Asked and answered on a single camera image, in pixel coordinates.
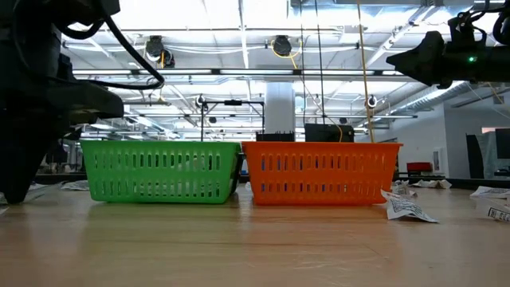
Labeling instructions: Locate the dark standing panel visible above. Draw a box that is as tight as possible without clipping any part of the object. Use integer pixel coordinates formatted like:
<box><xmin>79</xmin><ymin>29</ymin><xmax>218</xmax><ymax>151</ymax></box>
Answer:
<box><xmin>465</xmin><ymin>133</ymin><xmax>485</xmax><ymax>179</ymax></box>

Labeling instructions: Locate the red storage box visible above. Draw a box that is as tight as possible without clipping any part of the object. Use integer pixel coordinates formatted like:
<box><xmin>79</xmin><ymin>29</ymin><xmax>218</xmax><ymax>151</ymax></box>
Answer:
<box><xmin>406</xmin><ymin>161</ymin><xmax>434</xmax><ymax>173</ymax></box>

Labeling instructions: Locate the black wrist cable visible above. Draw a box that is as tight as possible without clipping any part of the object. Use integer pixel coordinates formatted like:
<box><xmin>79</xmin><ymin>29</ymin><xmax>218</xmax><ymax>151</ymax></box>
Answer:
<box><xmin>469</xmin><ymin>4</ymin><xmax>510</xmax><ymax>45</ymax></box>
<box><xmin>53</xmin><ymin>11</ymin><xmax>167</xmax><ymax>91</ymax></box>

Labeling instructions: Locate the white building pillar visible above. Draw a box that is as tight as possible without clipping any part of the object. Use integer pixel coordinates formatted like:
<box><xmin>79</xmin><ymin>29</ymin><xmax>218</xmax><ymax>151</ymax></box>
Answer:
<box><xmin>265</xmin><ymin>81</ymin><xmax>296</xmax><ymax>135</ymax></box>

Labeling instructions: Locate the distant black monitor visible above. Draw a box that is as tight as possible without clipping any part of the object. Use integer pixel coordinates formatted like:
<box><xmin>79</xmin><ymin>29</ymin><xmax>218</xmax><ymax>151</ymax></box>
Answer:
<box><xmin>495</xmin><ymin>128</ymin><xmax>510</xmax><ymax>160</ymax></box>

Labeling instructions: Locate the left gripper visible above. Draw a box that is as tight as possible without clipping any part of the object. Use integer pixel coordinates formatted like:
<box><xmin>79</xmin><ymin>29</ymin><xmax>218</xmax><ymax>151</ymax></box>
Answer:
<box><xmin>0</xmin><ymin>27</ymin><xmax>125</xmax><ymax>205</ymax></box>

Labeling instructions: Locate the black perforated strip box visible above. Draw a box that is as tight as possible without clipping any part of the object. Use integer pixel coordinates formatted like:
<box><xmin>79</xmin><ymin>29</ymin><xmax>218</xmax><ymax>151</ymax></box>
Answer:
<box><xmin>255</xmin><ymin>130</ymin><xmax>296</xmax><ymax>144</ymax></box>

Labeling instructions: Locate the long ceiling light bar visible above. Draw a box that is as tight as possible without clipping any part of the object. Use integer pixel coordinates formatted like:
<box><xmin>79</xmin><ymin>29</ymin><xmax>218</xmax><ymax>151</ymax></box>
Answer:
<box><xmin>71</xmin><ymin>68</ymin><xmax>419</xmax><ymax>77</ymax></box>

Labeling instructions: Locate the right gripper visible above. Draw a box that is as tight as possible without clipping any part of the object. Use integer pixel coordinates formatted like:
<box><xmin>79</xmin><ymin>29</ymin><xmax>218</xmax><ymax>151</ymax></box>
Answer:
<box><xmin>385</xmin><ymin>29</ymin><xmax>473</xmax><ymax>89</ymax></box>

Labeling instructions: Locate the yellow hanging cable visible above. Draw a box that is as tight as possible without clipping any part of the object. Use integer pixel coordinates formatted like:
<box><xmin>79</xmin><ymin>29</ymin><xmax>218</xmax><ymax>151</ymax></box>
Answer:
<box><xmin>356</xmin><ymin>0</ymin><xmax>376</xmax><ymax>144</ymax></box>

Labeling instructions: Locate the thin black hanging cable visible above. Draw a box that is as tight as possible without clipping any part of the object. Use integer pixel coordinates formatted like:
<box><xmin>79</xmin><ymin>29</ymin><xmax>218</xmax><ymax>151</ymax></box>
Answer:
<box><xmin>298</xmin><ymin>0</ymin><xmax>307</xmax><ymax>120</ymax></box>

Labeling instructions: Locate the distant black frame rig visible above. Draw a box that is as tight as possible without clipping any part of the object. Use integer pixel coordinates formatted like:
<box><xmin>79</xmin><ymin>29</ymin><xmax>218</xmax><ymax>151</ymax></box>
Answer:
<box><xmin>199</xmin><ymin>98</ymin><xmax>267</xmax><ymax>143</ymax></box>

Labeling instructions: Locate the green plastic slotted basket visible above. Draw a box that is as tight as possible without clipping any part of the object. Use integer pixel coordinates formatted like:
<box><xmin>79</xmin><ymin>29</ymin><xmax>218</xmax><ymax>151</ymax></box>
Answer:
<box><xmin>79</xmin><ymin>139</ymin><xmax>243</xmax><ymax>205</ymax></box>

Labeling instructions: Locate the orange plastic slotted basket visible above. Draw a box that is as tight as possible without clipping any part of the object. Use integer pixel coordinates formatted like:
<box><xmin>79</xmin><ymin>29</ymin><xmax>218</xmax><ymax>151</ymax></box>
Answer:
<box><xmin>241</xmin><ymin>140</ymin><xmax>403</xmax><ymax>206</ymax></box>

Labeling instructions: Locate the black metal table frame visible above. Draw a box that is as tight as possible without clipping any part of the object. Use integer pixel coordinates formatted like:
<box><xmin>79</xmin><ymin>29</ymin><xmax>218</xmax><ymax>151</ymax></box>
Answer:
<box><xmin>33</xmin><ymin>171</ymin><xmax>510</xmax><ymax>191</ymax></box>

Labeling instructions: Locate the black photo softbox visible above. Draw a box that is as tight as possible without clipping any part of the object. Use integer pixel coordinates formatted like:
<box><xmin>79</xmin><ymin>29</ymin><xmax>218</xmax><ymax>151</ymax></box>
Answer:
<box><xmin>63</xmin><ymin>126</ymin><xmax>84</xmax><ymax>142</ymax></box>

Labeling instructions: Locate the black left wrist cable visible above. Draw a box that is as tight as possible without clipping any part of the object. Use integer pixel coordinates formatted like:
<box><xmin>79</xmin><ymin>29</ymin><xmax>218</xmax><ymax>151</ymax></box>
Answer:
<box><xmin>53</xmin><ymin>11</ymin><xmax>167</xmax><ymax>91</ymax></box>

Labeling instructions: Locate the black studio light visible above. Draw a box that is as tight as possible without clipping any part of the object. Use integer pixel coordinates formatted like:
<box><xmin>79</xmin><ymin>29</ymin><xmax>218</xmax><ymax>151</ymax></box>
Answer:
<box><xmin>44</xmin><ymin>140</ymin><xmax>69</xmax><ymax>165</ymax></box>

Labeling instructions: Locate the black equipment box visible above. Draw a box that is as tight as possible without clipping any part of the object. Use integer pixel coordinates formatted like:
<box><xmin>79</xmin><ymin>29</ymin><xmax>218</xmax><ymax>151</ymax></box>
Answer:
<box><xmin>304</xmin><ymin>123</ymin><xmax>355</xmax><ymax>144</ymax></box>

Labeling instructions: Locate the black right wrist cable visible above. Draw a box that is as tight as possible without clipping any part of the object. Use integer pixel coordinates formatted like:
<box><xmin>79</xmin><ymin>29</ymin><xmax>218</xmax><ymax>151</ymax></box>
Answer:
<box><xmin>469</xmin><ymin>4</ymin><xmax>510</xmax><ymax>45</ymax></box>

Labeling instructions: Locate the thick black hanging cable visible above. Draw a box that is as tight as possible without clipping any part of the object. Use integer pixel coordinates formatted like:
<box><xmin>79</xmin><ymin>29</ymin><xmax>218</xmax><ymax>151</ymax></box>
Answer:
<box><xmin>313</xmin><ymin>0</ymin><xmax>326</xmax><ymax>125</ymax></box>

